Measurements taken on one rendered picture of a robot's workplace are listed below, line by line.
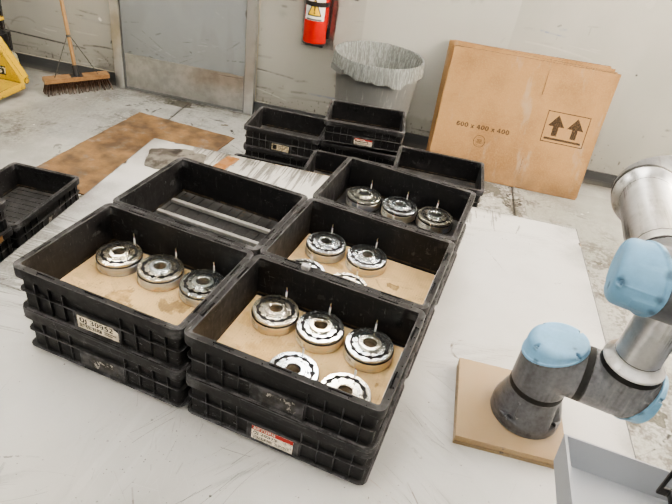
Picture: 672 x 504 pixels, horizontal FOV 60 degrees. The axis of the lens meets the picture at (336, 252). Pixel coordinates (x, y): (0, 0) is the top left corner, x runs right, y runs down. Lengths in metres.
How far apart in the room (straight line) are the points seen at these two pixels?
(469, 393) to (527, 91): 2.84
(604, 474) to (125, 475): 0.82
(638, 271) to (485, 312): 1.04
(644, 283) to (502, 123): 3.38
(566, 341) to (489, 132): 2.85
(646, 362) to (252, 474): 0.76
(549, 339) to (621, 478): 0.34
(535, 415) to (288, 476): 0.52
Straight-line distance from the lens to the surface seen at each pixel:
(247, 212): 1.64
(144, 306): 1.32
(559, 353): 1.21
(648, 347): 1.18
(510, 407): 1.32
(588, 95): 4.03
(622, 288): 0.65
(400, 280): 1.46
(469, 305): 1.66
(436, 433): 1.31
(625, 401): 1.26
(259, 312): 1.26
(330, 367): 1.20
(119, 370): 1.31
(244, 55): 4.33
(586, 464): 0.98
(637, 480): 1.00
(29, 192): 2.70
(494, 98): 3.95
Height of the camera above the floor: 1.69
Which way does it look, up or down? 35 degrees down
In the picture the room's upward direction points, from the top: 9 degrees clockwise
